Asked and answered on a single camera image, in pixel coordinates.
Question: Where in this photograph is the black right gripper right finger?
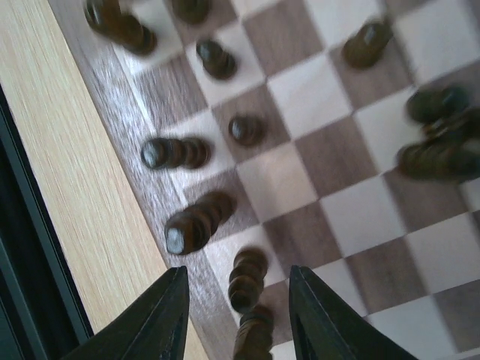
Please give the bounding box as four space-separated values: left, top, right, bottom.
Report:
289 265 415 359

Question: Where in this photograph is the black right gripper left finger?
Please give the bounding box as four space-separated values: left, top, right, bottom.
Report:
65 265 189 359

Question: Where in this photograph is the dark wooden chess piece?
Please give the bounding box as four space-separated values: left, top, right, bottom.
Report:
228 247 269 314

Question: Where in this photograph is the dark wooden knight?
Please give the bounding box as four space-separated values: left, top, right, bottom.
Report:
140 137 211 170

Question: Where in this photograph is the wooden chess board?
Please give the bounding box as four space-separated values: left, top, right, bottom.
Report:
50 1 479 359

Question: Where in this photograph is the pile of dark chess pieces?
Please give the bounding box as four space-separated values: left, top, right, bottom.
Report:
396 85 479 182

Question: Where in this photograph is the dark wooden king lying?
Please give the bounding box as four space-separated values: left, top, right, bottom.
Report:
232 305 274 360

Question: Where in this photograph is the dark piece back row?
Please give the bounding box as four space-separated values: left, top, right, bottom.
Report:
164 190 236 256
83 1 157 56

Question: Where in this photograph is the dark pawn second row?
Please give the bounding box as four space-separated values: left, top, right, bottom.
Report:
228 115 264 147
196 38 236 80

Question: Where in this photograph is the dark wooden pawn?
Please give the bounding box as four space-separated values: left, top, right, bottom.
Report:
341 20 393 69

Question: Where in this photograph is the dark pawn near left corner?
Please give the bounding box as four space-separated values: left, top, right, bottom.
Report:
171 0 211 25

